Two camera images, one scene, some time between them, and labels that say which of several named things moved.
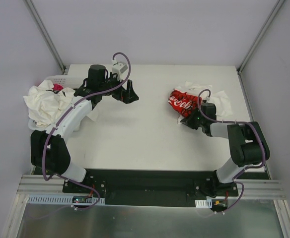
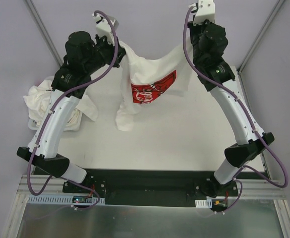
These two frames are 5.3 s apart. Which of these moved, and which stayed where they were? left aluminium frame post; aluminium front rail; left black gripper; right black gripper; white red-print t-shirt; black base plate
Moved: right black gripper; white red-print t-shirt; left black gripper
Stayed: left aluminium frame post; aluminium front rail; black base plate
